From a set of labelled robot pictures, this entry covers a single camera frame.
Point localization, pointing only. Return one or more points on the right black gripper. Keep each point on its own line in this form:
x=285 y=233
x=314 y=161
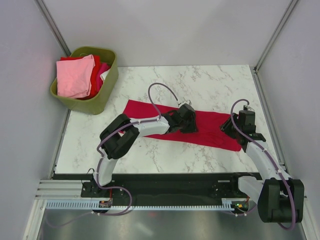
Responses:
x=226 y=125

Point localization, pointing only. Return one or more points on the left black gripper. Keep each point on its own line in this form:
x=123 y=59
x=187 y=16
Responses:
x=192 y=128

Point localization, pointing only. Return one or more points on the crimson red t shirt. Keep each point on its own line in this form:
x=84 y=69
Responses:
x=208 y=124

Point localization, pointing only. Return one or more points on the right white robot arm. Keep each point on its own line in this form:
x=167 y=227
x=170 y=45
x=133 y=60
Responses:
x=279 y=197

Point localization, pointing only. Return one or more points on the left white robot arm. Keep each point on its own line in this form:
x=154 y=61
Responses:
x=117 y=138

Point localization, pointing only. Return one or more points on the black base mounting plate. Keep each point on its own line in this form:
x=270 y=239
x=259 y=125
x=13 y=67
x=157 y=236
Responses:
x=165 y=189

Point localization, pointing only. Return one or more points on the white cloth in basket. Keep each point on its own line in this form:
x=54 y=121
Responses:
x=104 y=75

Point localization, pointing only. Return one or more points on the red folded shirt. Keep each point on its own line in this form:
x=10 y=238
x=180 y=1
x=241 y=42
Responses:
x=96 y=75

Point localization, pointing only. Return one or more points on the magenta shirt in basket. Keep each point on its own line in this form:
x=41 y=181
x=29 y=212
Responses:
x=104 y=67

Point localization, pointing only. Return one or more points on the light pink folded shirt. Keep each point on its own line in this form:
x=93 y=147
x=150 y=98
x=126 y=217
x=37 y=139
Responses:
x=73 y=76

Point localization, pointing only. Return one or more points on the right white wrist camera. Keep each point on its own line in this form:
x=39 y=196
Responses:
x=248 y=108

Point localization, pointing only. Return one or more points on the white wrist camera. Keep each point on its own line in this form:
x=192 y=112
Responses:
x=188 y=102
x=248 y=108

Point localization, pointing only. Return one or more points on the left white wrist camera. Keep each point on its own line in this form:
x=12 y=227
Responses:
x=188 y=102

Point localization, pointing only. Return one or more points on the white slotted cable duct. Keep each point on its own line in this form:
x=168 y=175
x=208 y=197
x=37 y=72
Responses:
x=99 y=205

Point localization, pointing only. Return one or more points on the right aluminium frame post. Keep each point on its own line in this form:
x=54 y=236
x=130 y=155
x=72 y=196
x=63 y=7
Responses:
x=276 y=33

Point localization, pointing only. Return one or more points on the aluminium frame post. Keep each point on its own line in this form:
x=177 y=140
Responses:
x=276 y=33
x=53 y=26

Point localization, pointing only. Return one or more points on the aluminium extrusion rail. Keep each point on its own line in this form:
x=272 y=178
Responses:
x=59 y=190

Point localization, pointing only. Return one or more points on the left aluminium frame post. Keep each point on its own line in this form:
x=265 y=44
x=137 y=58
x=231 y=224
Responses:
x=53 y=26

